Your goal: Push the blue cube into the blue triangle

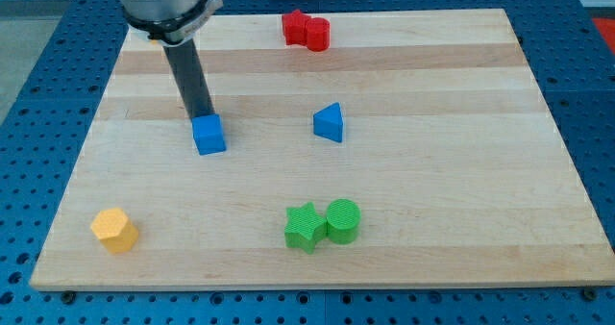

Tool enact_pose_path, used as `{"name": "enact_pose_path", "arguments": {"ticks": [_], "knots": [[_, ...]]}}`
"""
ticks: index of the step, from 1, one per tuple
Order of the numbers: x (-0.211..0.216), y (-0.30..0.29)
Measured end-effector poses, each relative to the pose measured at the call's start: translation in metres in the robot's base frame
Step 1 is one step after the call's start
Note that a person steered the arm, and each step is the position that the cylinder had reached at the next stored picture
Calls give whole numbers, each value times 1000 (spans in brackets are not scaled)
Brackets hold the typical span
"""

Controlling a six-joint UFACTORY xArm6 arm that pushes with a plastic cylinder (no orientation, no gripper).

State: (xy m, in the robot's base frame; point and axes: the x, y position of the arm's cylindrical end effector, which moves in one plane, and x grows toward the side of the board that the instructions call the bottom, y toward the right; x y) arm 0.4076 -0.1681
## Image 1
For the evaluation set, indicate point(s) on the blue cube block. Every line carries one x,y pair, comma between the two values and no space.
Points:
208,134

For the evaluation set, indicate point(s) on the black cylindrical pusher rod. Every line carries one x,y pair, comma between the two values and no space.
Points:
189,76

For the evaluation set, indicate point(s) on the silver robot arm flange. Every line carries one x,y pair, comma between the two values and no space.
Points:
169,22

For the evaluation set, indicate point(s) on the blue triangle block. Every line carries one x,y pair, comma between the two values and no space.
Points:
328,123

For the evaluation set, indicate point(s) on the green cylinder block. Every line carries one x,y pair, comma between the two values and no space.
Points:
343,219

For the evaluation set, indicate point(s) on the green star block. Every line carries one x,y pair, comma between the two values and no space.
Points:
304,228

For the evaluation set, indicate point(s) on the wooden board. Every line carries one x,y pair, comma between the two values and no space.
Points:
449,149

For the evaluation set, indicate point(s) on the red cylinder block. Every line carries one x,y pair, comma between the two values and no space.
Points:
318,34

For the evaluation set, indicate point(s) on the red star block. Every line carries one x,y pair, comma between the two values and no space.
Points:
294,27

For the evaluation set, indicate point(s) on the yellow hexagon block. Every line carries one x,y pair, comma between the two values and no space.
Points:
114,230

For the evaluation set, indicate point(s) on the blue perforated metal table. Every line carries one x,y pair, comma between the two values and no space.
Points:
44,131

